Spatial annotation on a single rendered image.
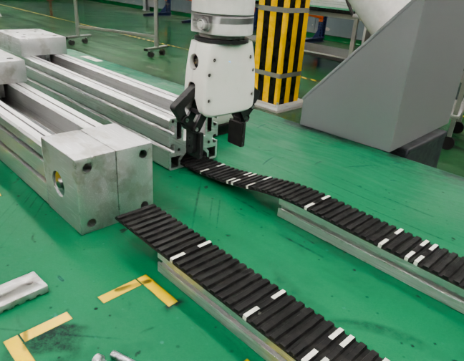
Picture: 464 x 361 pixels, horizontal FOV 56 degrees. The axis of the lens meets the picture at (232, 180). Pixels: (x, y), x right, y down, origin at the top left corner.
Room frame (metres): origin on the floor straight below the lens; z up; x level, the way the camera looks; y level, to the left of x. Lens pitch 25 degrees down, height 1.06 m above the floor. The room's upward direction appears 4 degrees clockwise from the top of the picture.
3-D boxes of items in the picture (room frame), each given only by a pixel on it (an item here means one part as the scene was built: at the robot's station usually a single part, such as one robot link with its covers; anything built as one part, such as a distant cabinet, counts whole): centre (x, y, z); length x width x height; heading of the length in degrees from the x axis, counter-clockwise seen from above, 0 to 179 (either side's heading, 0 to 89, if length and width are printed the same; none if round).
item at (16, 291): (0.32, 0.20, 0.78); 0.05 x 0.03 x 0.01; 138
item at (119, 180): (0.50, 0.16, 0.83); 0.12 x 0.09 x 0.10; 135
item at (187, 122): (0.58, 0.07, 0.85); 0.03 x 0.03 x 0.07; 45
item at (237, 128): (0.66, -0.01, 0.85); 0.03 x 0.03 x 0.07; 45
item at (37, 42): (1.12, 0.53, 0.87); 0.16 x 0.11 x 0.07; 45
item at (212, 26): (0.62, 0.03, 1.00); 0.09 x 0.08 x 0.03; 135
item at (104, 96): (0.94, 0.35, 0.82); 0.80 x 0.10 x 0.09; 45
